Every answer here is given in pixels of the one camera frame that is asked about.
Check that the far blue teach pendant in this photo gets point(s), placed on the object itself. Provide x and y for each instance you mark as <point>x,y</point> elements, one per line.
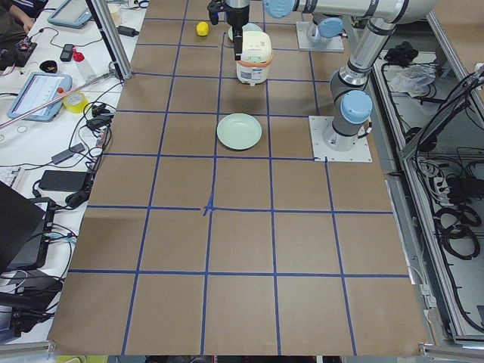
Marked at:
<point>71,13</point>

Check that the crumpled white cloth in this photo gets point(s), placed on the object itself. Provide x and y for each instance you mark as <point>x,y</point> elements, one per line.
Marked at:
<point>414,80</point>

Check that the pale green plate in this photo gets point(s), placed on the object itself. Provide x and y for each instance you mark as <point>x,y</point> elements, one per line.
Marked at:
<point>239,131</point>
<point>247,27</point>

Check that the white orange rice cooker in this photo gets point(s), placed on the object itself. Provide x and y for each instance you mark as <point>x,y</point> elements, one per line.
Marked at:
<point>254,64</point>

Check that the yellow lemon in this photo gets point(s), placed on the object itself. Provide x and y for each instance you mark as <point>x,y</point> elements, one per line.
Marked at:
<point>202,29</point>

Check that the blue teach pendant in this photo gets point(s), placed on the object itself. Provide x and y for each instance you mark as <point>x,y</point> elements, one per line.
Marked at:
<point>39,89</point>
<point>71,13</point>

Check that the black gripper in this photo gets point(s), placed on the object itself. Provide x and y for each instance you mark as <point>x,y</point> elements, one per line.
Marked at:
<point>237,19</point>

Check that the black remote control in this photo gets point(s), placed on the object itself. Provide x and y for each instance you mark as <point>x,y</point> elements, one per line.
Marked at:
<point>66,54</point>

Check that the aluminium frame post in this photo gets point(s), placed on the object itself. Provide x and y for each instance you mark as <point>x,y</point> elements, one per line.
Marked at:
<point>105,24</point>

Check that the red capped spray bottle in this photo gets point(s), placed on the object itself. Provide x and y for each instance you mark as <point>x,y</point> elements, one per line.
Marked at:
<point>83,66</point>

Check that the black power adapter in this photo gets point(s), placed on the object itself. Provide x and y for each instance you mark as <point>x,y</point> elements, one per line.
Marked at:
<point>127,31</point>

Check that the black bowl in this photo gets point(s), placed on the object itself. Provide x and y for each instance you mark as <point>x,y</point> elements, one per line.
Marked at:
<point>48,66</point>

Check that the near blue teach pendant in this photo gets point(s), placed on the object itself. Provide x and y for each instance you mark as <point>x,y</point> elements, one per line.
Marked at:
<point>39,89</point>

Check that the black laptop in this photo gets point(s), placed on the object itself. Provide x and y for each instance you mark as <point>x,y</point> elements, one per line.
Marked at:
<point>25,224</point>

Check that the yellow tape roll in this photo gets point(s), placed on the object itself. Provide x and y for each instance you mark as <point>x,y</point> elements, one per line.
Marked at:
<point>75,102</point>

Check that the black cloth bundle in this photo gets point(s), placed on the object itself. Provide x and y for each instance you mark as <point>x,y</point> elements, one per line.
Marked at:
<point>401,55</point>

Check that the pale green far plate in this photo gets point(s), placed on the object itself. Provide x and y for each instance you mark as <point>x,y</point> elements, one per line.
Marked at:
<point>247,27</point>

